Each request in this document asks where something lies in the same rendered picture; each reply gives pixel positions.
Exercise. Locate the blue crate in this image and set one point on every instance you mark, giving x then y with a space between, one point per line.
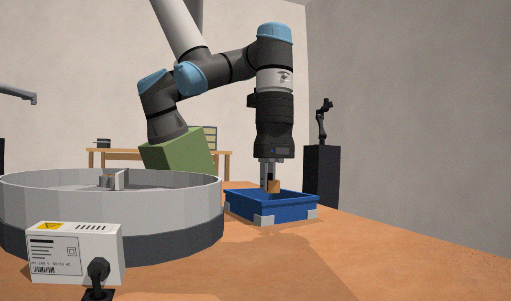
265 209

